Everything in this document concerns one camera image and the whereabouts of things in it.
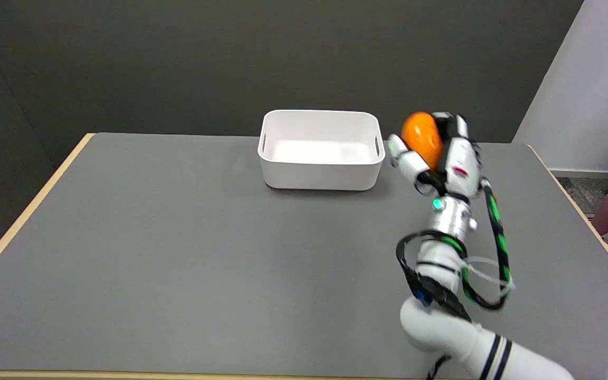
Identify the orange mango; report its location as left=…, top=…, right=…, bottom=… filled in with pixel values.
left=401, top=111, right=444, bottom=172

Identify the white plastic box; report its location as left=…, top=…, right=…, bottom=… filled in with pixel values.
left=258, top=109, right=386, bottom=191

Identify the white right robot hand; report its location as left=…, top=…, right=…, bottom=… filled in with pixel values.
left=387, top=111, right=485, bottom=202

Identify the black green-wrapped cable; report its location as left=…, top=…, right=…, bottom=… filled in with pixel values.
left=396, top=179, right=511, bottom=311

